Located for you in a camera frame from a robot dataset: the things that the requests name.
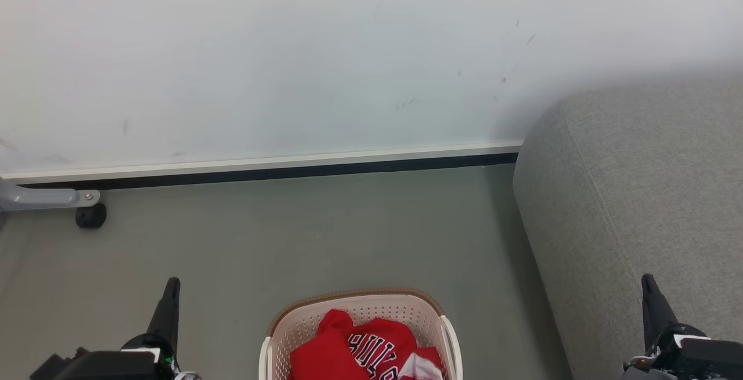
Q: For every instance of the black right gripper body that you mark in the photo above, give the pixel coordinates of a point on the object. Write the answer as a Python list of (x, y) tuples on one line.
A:
[(696, 359)]

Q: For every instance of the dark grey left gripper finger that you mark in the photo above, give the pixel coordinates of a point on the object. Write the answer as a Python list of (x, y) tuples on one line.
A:
[(168, 310)]

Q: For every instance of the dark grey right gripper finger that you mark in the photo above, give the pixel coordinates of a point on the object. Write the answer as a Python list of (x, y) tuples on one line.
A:
[(655, 310)]

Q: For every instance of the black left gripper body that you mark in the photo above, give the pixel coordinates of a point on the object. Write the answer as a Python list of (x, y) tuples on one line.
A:
[(104, 365)]

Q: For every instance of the red white-trimmed sports garment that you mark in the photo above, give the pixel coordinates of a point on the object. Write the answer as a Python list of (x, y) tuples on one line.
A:
[(331, 351)]

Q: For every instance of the grey fabric sofa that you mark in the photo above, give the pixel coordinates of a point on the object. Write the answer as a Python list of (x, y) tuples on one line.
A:
[(656, 194)]

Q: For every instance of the black caster wheel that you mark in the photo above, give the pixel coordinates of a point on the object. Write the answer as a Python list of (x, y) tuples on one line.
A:
[(91, 216)]

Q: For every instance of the cream perforated laundry basket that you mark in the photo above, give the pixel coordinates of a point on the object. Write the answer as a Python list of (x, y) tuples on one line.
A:
[(302, 325)]

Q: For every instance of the white and black baseboard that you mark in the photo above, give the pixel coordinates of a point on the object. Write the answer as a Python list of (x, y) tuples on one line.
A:
[(261, 168)]

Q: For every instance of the grey metal stand leg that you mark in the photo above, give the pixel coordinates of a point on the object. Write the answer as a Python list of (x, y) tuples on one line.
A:
[(40, 197)]

